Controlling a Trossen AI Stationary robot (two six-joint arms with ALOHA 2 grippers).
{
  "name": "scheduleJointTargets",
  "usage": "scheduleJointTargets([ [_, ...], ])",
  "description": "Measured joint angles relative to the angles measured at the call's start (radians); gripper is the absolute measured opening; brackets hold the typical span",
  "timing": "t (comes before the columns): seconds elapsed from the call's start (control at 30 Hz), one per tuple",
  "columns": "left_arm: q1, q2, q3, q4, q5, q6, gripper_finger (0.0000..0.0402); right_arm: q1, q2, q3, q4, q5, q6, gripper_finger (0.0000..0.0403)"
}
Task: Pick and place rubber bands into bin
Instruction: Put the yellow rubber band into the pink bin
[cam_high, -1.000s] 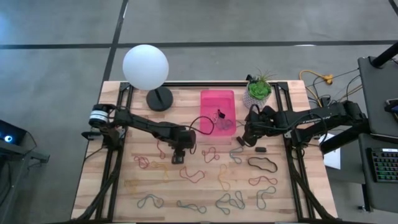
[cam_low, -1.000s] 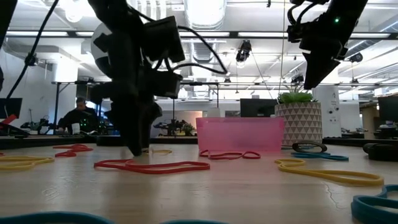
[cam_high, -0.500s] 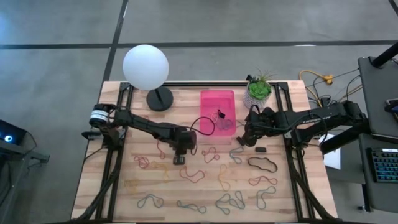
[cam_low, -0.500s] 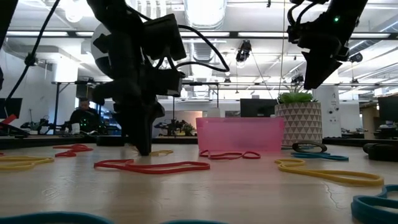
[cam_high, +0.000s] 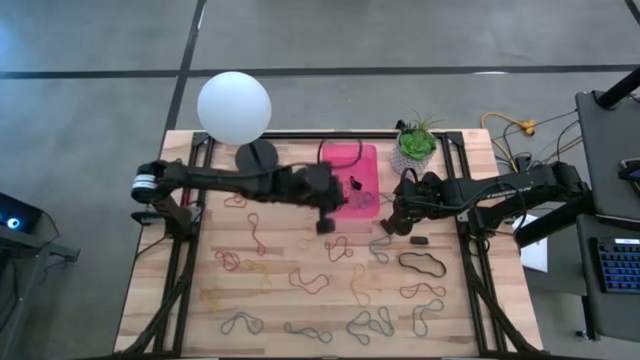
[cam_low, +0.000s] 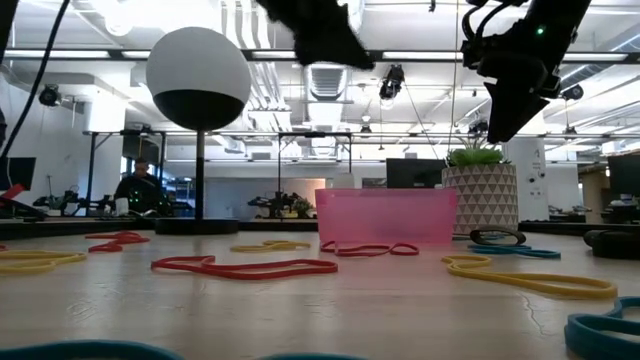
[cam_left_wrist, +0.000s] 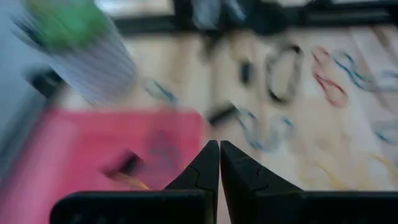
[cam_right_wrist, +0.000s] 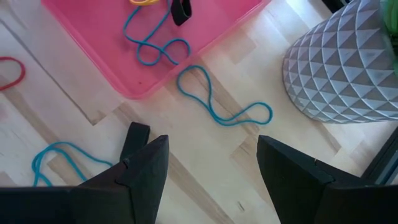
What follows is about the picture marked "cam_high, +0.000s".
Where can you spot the white globe lamp black stand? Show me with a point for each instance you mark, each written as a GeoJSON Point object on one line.
{"type": "Point", "coordinates": [234, 107]}

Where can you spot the black office desk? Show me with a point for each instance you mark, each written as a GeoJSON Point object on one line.
{"type": "Point", "coordinates": [605, 150]}

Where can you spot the black round pole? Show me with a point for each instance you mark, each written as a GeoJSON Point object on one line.
{"type": "Point", "coordinates": [620, 90]}

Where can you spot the black backlit keyboard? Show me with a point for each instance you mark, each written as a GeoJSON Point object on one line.
{"type": "Point", "coordinates": [620, 265]}

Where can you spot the yellow rubber band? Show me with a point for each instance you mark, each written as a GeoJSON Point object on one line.
{"type": "Point", "coordinates": [212, 291]}
{"type": "Point", "coordinates": [354, 285]}
{"type": "Point", "coordinates": [255, 264]}

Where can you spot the white paper sheet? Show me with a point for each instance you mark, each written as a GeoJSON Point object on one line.
{"type": "Point", "coordinates": [534, 252]}

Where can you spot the red rubber band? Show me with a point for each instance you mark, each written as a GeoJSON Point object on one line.
{"type": "Point", "coordinates": [310, 292]}
{"type": "Point", "coordinates": [352, 252]}
{"type": "Point", "coordinates": [422, 285]}
{"type": "Point", "coordinates": [255, 235]}
{"type": "Point", "coordinates": [228, 260]}
{"type": "Point", "coordinates": [235, 206]}

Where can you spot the black oval object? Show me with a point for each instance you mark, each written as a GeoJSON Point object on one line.
{"type": "Point", "coordinates": [419, 240]}

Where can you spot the succulent in white triangle-pattern pot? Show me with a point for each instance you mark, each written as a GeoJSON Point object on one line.
{"type": "Point", "coordinates": [416, 144]}

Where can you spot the large blue rubber band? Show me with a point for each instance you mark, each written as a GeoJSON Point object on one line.
{"type": "Point", "coordinates": [372, 320]}

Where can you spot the small black rubber band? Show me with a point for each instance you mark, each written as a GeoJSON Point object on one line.
{"type": "Point", "coordinates": [356, 184]}

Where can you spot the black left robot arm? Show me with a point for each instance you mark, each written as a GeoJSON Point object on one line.
{"type": "Point", "coordinates": [215, 179]}

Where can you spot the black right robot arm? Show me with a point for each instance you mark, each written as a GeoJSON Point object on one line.
{"type": "Point", "coordinates": [505, 192]}

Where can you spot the pink translucent plastic bin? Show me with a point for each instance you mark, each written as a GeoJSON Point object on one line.
{"type": "Point", "coordinates": [367, 165]}

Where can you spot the large black rubber band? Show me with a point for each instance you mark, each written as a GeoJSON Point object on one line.
{"type": "Point", "coordinates": [411, 254]}

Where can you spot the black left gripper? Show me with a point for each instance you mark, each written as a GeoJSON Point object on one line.
{"type": "Point", "coordinates": [312, 187]}

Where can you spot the black device with blue light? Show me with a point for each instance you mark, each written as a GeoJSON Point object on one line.
{"type": "Point", "coordinates": [20, 215]}

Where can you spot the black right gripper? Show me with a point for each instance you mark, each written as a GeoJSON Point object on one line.
{"type": "Point", "coordinates": [425, 197]}

